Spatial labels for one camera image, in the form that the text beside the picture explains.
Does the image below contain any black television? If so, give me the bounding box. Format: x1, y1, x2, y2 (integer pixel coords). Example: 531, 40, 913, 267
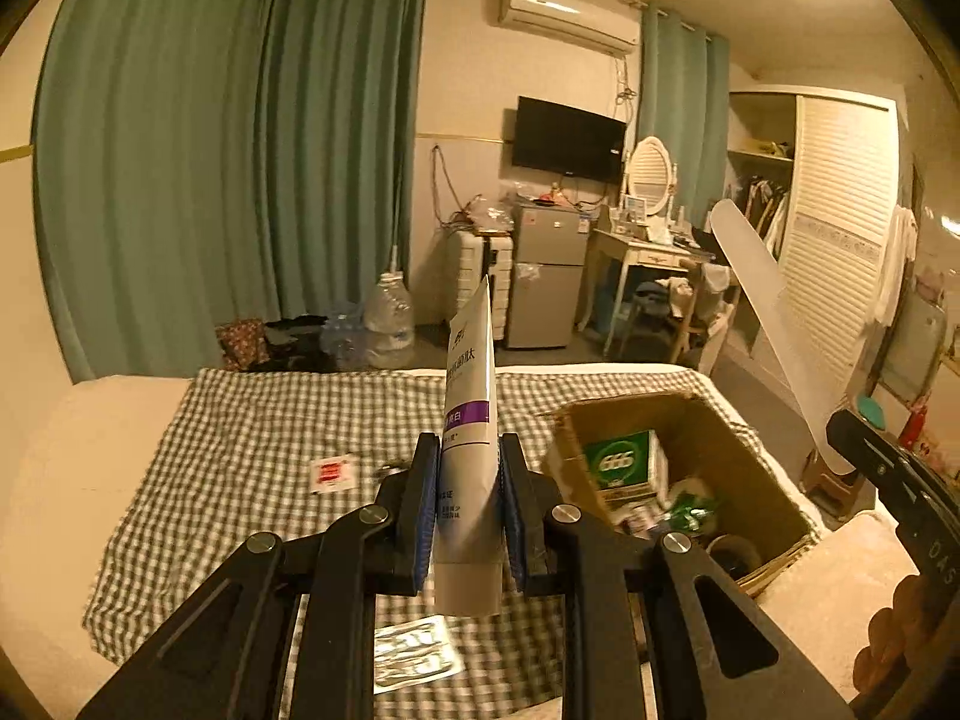
512, 96, 629, 182

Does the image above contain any grey small fridge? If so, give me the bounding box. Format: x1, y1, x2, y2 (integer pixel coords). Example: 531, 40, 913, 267
504, 204, 593, 350

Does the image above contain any white louvred wardrobe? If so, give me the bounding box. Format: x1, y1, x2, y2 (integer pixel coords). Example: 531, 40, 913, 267
724, 90, 901, 421

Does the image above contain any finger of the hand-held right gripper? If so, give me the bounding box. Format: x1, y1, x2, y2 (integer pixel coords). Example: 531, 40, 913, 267
825, 409, 927, 511

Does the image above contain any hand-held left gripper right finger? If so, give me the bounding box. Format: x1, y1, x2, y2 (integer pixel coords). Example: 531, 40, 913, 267
497, 431, 856, 720

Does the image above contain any person's right hand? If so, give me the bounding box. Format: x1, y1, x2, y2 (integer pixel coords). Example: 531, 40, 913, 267
851, 574, 960, 702

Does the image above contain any hanging white towel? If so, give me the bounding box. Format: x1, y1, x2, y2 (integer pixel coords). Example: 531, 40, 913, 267
874, 204, 920, 331

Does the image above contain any white toothpaste tube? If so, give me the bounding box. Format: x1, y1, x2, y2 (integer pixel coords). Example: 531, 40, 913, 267
433, 274, 502, 616

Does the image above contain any clear blister pack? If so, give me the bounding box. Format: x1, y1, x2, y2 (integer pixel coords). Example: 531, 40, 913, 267
371, 615, 462, 695

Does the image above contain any pack of water bottles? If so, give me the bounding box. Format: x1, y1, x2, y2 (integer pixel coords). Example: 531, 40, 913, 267
321, 307, 368, 370

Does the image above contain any wall cable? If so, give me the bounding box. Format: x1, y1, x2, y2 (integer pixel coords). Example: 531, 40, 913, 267
429, 142, 470, 230

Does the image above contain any wide green curtain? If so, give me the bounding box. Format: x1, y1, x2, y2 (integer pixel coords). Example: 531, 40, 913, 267
30, 0, 432, 383

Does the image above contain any green and white box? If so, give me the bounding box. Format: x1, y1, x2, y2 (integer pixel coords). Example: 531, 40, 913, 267
581, 429, 671, 511

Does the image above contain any wooden chair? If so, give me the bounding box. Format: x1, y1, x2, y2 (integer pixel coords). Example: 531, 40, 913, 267
671, 262, 740, 368

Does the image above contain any white suitcase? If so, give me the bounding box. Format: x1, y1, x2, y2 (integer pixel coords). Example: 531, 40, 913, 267
450, 229, 515, 346

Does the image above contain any white plastic strip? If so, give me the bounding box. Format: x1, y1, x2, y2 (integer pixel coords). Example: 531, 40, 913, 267
709, 199, 860, 477

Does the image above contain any large clear water bottle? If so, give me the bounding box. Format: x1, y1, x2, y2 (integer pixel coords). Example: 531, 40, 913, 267
364, 274, 417, 370

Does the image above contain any brown stool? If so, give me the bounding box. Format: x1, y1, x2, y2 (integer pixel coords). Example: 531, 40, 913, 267
801, 450, 878, 518

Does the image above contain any white floor appliance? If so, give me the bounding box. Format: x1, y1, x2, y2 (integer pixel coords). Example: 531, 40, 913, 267
877, 285, 946, 406

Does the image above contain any cardboard box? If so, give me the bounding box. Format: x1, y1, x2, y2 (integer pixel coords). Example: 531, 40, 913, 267
541, 388, 820, 597

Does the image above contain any white oval mirror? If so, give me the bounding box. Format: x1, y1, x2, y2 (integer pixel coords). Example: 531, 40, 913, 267
625, 136, 678, 218

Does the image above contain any clear plastic bag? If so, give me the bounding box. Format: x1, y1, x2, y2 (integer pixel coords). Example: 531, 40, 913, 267
450, 195, 518, 235

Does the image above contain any narrow green curtain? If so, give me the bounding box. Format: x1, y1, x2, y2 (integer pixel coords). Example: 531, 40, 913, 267
637, 1, 732, 230

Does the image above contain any green packet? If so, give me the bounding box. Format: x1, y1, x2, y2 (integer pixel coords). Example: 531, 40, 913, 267
664, 495, 725, 537

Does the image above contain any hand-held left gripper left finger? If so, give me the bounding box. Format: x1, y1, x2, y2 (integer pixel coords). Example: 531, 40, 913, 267
75, 431, 440, 720

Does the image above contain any white dressing table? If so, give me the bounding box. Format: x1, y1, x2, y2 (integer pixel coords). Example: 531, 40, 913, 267
577, 225, 713, 357

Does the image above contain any red fire extinguisher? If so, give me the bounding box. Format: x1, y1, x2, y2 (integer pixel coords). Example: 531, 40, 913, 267
896, 401, 931, 451

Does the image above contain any checked cloth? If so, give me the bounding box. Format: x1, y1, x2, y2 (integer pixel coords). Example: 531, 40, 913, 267
81, 367, 758, 720

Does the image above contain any white air conditioner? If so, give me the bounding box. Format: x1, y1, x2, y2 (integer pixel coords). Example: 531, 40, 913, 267
493, 0, 642, 57

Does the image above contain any red and white sachet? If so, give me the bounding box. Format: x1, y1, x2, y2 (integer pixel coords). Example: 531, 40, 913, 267
307, 452, 357, 494

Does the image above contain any patterned bag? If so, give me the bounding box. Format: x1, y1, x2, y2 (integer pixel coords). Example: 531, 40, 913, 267
215, 319, 271, 372

